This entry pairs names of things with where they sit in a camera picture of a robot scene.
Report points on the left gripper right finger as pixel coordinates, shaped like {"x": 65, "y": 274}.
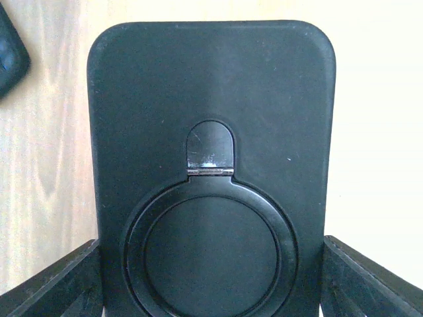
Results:
{"x": 354, "y": 285}

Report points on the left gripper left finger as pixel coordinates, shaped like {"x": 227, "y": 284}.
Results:
{"x": 72, "y": 286}

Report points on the black cased phone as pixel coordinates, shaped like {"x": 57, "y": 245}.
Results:
{"x": 211, "y": 144}

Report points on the black smartphone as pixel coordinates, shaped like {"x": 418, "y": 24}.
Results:
{"x": 15, "y": 60}

